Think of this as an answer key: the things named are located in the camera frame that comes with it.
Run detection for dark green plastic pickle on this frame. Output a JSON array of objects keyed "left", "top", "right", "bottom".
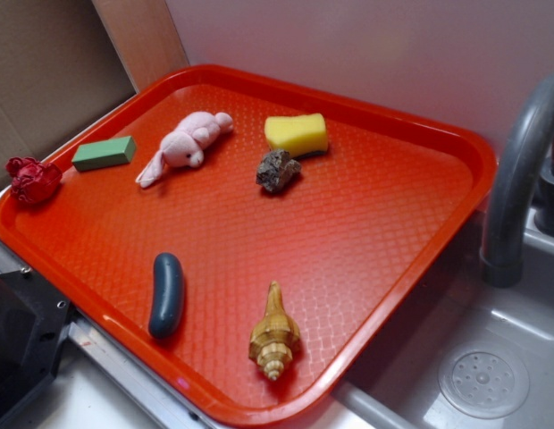
[{"left": 148, "top": 252, "right": 185, "bottom": 340}]

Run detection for red plastic serving tray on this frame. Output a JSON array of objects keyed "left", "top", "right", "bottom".
[{"left": 0, "top": 65, "right": 497, "bottom": 427}]

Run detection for grey brown rock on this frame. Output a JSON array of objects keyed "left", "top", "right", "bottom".
[{"left": 256, "top": 149, "right": 302, "bottom": 194}]

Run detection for yellow sponge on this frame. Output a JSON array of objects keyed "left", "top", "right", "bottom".
[{"left": 264, "top": 114, "right": 329, "bottom": 158}]

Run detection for pink plush bunny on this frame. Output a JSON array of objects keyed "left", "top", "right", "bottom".
[{"left": 136, "top": 112, "right": 233, "bottom": 189}]

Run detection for tan spiral seashell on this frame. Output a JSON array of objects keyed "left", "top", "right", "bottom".
[{"left": 248, "top": 281, "right": 300, "bottom": 382}]

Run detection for green rectangular block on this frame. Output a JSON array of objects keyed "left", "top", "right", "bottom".
[{"left": 71, "top": 136, "right": 137, "bottom": 172}]

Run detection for wooden board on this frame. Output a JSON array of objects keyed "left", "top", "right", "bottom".
[{"left": 93, "top": 0, "right": 189, "bottom": 92}]

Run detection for grey toy sink basin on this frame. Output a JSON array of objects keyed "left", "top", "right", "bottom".
[{"left": 334, "top": 206, "right": 554, "bottom": 429}]

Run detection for red crumpled cloth flower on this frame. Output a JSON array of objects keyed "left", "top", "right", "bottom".
[{"left": 5, "top": 156, "right": 63, "bottom": 204}]

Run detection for grey toy faucet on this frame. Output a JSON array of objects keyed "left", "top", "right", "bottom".
[{"left": 480, "top": 73, "right": 554, "bottom": 288}]

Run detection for brown cardboard panel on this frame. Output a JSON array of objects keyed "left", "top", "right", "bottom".
[{"left": 0, "top": 1, "right": 134, "bottom": 190}]

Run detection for black metal bracket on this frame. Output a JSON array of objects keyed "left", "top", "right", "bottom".
[{"left": 0, "top": 271, "right": 73, "bottom": 428}]

